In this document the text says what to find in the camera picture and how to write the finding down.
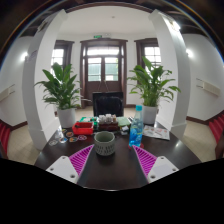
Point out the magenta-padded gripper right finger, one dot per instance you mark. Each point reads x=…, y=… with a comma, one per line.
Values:
x=162, y=168

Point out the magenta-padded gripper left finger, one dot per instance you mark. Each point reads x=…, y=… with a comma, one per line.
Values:
x=61, y=168

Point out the clear blue-capped drink bottle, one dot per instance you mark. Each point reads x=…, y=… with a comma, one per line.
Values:
x=136, y=131

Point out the white round sticker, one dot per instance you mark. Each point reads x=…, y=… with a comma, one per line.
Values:
x=53, y=142

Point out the blue round sticker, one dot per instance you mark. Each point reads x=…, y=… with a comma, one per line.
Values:
x=63, y=140

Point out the flat round red coaster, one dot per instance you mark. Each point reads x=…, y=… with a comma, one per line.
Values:
x=141, y=146

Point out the orange round sticker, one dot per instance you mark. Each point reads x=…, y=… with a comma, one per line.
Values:
x=69, y=134
x=73, y=139

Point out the white printed brochure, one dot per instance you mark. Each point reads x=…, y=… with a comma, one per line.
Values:
x=156, y=132

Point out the purple round sticker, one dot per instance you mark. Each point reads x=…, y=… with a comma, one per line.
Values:
x=82, y=137

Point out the yellow round sticker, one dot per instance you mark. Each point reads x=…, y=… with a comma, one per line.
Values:
x=64, y=130

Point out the red plastic box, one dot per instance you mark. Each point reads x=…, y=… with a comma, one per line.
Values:
x=83, y=129

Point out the grey-green patterned mug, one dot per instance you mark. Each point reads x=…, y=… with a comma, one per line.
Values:
x=104, y=145

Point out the green flat tray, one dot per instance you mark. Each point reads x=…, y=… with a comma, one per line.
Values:
x=87, y=119

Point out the green folded cloth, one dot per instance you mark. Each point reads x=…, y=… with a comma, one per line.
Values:
x=123, y=121

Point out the brown box of white packets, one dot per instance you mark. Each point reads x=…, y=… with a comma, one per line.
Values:
x=108, y=122

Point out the small potted leafy plant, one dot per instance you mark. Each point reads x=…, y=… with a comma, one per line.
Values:
x=63, y=93

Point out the black office chair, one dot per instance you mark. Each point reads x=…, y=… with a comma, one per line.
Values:
x=108, y=105

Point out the large potted leafy plant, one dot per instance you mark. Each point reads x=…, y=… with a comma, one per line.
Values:
x=151, y=88

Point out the brown wooden glazed door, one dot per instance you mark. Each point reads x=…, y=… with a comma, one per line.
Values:
x=103, y=66

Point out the brown-framed window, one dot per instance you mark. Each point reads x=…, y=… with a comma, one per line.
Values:
x=151, y=53
x=58, y=55

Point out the green exit sign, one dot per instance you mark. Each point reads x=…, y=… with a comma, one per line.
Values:
x=97, y=36

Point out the white wall-mounted unit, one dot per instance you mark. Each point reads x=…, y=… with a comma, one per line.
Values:
x=210, y=88
x=6, y=93

